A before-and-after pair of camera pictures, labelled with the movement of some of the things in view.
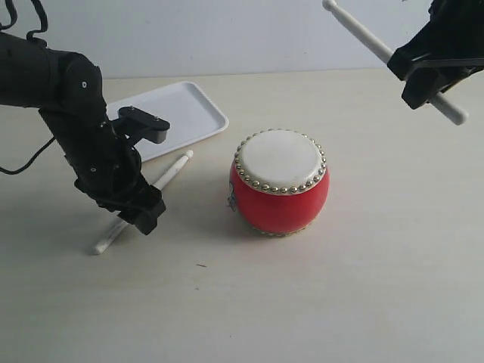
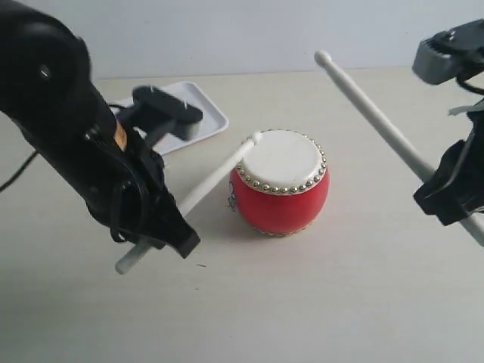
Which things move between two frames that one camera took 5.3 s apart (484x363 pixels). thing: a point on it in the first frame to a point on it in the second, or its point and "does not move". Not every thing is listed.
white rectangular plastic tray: x=189 y=113 does not move
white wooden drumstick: x=442 y=101 to x=321 y=57
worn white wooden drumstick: x=119 y=224 to x=138 y=249
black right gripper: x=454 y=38 to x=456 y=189
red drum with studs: x=279 y=181 does not move
